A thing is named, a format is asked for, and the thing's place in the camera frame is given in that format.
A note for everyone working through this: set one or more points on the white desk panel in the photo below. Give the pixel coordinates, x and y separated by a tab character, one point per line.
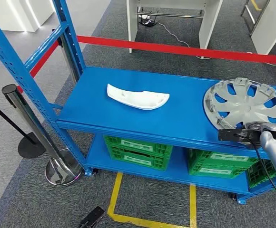
270	28

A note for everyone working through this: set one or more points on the grey plastic wheel hubcap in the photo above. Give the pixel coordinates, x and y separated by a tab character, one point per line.
243	107

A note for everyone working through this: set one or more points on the blue metal shelf rack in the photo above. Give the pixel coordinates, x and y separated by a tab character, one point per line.
176	100

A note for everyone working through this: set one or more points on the white desk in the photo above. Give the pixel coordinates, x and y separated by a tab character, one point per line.
133	22

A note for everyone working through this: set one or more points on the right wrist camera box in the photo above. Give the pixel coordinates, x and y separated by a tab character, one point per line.
230	135

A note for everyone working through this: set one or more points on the red barrier belt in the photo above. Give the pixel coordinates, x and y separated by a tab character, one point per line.
176	49
44	58

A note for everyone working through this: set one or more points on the metal ladder frame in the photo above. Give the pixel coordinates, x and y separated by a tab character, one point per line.
249	14

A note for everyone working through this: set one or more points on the black power strip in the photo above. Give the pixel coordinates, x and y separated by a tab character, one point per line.
147	21

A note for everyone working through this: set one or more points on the white curved plastic part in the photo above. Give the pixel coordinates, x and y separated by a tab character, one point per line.
138	99

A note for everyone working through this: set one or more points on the green plastic crate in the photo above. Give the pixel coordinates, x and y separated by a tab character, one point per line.
199	154
159	148
259	176
115	154
195	171

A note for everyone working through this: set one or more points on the chrome stanchion post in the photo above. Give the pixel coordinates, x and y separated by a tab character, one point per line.
33	122
69	59

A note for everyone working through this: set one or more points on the white cabinet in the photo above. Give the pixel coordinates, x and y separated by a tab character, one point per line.
21	14

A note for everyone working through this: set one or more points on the black stanchion post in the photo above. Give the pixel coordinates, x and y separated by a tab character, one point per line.
30	148

